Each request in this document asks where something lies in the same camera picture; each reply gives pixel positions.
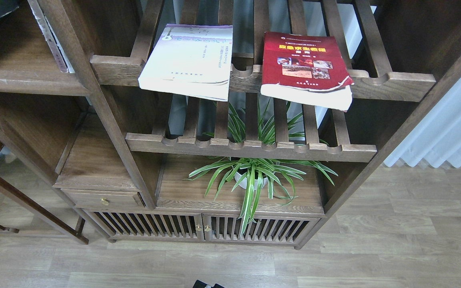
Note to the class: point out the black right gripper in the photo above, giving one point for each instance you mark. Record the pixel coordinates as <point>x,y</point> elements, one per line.
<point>201,284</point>

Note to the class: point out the red paperback book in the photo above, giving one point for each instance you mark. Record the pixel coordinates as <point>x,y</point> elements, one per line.
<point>305,69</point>

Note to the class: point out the right slatted cabinet door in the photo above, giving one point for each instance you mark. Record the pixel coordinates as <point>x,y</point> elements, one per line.
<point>263,230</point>

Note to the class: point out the slatted cabinet door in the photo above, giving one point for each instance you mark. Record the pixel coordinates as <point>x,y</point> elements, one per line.
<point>263,230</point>
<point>150,226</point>

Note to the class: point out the left slatted cabinet door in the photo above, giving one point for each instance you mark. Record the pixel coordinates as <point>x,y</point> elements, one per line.
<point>150,226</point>

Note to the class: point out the green spider plant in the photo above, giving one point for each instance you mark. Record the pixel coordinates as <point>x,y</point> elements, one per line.
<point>255,173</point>

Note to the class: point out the small wooden drawer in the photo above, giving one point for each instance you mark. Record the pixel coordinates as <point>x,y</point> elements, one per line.
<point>91,198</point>

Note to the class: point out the dark wooden bookshelf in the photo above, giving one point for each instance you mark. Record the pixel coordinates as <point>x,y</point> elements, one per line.
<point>96,130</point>

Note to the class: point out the white purple paperback book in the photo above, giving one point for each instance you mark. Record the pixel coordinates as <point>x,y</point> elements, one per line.
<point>191,60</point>

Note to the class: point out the dark wooden side furniture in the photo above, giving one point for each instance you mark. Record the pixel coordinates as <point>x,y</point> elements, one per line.
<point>36,209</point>

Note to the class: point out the thin upright book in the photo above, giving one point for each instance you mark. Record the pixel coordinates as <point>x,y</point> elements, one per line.
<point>51,38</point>

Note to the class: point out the white curtain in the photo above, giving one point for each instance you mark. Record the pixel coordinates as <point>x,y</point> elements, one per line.
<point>436,140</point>

